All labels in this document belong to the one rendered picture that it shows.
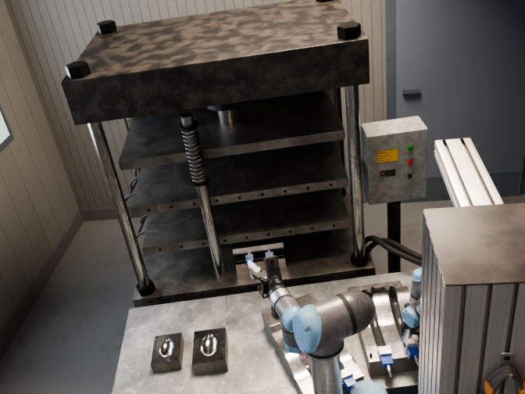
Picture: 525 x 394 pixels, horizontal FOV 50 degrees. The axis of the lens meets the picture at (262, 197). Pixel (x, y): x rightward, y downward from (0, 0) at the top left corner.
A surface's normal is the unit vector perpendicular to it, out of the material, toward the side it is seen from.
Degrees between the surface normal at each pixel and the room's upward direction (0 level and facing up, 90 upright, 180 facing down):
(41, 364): 0
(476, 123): 90
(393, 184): 90
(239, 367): 0
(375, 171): 90
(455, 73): 90
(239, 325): 0
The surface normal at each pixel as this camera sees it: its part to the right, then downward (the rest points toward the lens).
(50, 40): -0.08, 0.54
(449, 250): -0.13, -0.84
